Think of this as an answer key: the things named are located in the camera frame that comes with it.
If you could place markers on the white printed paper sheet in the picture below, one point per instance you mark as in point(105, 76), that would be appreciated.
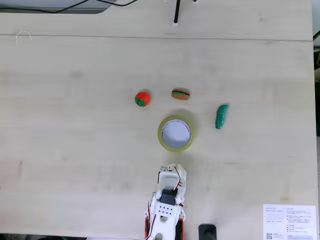
point(287, 222)

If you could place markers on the red toy tomato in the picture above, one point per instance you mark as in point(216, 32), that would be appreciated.
point(143, 99)

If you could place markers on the toy hamburger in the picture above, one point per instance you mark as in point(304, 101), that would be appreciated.
point(180, 94)

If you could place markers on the black pole stand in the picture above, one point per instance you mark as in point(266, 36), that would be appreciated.
point(207, 231)

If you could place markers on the yellowish packing tape roll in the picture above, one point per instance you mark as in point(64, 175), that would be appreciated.
point(160, 132)

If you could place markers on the thin black camera stand rod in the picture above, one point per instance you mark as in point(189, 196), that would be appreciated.
point(176, 12)

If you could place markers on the green toy cucumber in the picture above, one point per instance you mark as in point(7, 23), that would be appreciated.
point(221, 117)

